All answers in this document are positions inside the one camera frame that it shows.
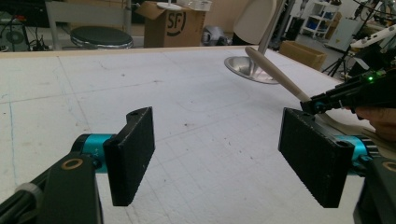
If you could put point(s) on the printed cardboard box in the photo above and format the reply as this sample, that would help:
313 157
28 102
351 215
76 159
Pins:
171 28

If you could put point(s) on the white shelf unit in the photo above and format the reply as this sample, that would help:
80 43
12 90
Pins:
320 18

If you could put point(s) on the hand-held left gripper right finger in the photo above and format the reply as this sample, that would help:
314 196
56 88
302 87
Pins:
314 161

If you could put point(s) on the black round stool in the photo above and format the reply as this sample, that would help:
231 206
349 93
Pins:
101 37

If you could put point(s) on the white cabinet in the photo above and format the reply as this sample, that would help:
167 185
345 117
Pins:
342 32

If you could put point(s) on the cream rounded object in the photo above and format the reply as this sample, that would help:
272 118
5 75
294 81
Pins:
255 21

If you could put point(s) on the white round lid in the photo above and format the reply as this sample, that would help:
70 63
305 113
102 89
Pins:
169 6

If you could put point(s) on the grey rounded device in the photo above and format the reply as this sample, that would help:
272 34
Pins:
214 34

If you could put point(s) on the metal utensil stand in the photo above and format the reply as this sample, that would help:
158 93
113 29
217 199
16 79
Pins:
243 65

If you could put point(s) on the plain cardboard box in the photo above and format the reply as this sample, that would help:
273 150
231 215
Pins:
303 54

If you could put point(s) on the beige spatula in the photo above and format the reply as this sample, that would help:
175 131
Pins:
274 73

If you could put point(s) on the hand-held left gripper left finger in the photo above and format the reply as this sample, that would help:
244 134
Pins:
130 161

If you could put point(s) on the white foam mat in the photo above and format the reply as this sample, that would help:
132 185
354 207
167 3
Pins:
186 93

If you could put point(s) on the black tripod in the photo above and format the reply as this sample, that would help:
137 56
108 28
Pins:
337 63

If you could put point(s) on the dark grey computer tower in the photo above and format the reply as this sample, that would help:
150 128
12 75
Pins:
14 37

